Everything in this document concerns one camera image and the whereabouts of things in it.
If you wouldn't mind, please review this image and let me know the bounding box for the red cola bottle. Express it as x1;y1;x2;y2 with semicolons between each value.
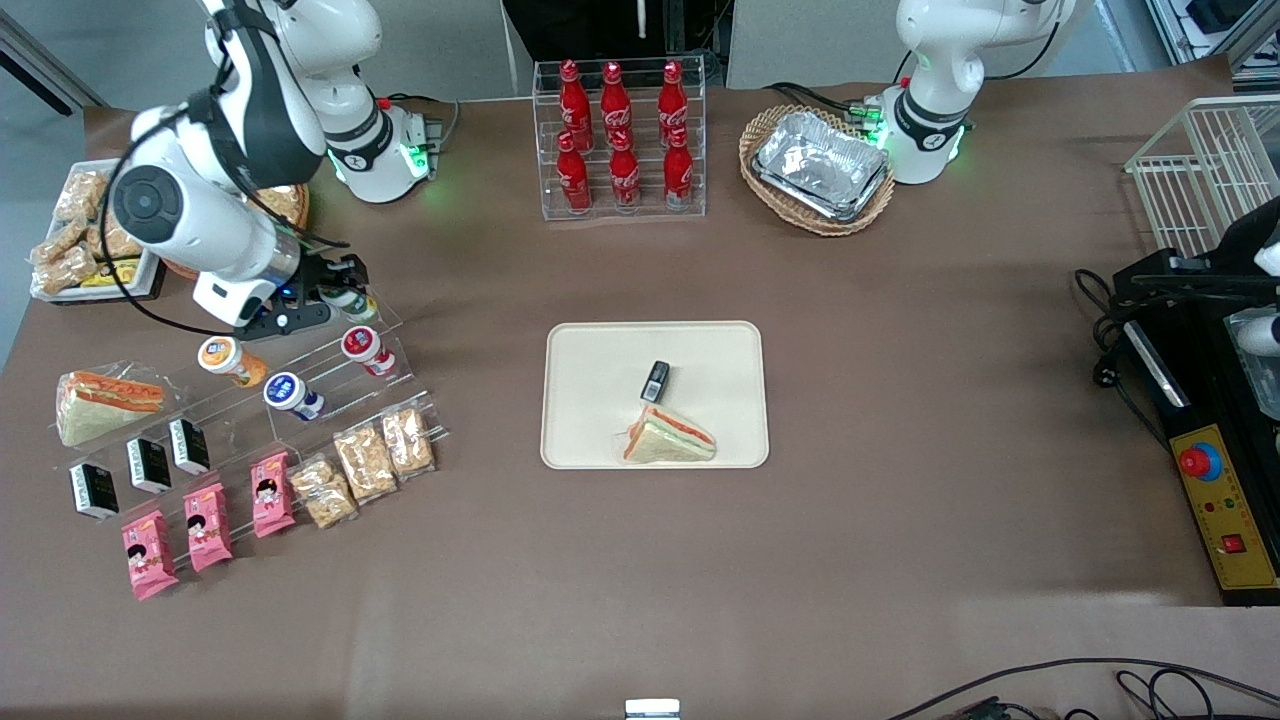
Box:
663;130;695;211
558;60;591;141
609;130;642;211
657;60;691;141
556;133;593;213
600;60;633;141

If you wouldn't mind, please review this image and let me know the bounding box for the white snack tray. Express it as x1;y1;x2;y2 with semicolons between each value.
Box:
30;158;169;306

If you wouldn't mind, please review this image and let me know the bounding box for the silver machine handle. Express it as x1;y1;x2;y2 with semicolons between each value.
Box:
1123;320;1191;409

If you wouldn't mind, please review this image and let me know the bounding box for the dark metal bar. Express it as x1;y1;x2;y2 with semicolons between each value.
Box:
0;15;106;116

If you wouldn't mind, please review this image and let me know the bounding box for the long black floor cable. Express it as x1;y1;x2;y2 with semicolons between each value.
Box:
885;657;1280;720

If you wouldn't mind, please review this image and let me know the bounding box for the clear acrylic display stand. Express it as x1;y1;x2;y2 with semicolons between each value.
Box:
55;295;448;573

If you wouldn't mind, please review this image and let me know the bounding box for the white wire basket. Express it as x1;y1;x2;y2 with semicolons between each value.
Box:
1125;95;1280;263

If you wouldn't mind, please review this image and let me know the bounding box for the black power cable with plug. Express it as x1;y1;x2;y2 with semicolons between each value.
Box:
1075;268;1173;456

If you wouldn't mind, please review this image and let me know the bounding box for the black cabinet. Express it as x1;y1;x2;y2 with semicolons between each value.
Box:
500;0;736;61

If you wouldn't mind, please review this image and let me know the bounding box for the black base cable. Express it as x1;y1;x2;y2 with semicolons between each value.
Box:
765;82;876;116

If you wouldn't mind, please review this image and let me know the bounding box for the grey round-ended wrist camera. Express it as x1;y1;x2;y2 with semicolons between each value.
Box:
240;300;333;338

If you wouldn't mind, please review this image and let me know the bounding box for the wrapped triangle sandwich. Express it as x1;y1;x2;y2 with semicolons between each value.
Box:
55;370;166;448
622;403;718;465

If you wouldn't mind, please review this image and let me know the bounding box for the aluminium foil container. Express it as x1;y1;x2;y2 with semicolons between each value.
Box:
752;110;891;223

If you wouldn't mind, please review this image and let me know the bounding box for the cream plastic tray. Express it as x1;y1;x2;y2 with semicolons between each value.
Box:
540;320;771;471

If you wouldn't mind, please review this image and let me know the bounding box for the green gum bottle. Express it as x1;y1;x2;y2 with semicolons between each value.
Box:
330;285;379;323

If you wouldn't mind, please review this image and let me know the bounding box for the grey shelf unit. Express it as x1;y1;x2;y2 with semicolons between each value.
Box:
1145;0;1280;73

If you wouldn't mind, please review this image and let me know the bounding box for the clear cracker pack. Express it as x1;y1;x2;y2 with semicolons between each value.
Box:
333;426;399;504
290;455;359;530
382;405;437;479

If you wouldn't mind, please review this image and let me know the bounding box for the brown pastry pack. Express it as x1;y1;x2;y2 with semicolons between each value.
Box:
33;248;99;296
55;170;109;223
30;220;89;266
88;222;144;263

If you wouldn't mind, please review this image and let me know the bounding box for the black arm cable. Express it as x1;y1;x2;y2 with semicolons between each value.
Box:
98;95;351;336

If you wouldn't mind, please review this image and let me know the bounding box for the round wicker basket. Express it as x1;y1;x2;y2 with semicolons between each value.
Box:
738;105;896;238

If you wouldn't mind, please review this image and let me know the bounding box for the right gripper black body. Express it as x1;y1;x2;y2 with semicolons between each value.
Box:
290;253;346;304

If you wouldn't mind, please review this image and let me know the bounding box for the pink snack pack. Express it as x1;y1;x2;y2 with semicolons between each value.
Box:
121;510;180;601
183;483;234;573
250;451;298;539

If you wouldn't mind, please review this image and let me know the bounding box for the blue gum bottle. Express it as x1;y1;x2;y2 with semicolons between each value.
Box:
263;371;326;422

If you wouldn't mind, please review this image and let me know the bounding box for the red gum bottle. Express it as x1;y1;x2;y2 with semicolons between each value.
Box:
340;325;399;379

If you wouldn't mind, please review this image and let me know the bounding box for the black sealing machine yellow panel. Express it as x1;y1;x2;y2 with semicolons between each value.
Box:
1110;195;1280;608

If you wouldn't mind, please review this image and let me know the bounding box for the orange gum bottle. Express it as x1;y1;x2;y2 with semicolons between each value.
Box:
197;335;269;389

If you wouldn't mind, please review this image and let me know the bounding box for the looped black floor cable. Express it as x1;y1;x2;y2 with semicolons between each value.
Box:
1115;668;1280;720

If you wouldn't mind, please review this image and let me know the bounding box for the clear acrylic bottle rack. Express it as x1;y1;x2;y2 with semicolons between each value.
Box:
533;55;708;221

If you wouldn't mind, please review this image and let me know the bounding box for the shiny metal tray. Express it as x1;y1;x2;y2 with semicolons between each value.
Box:
1222;310;1280;421

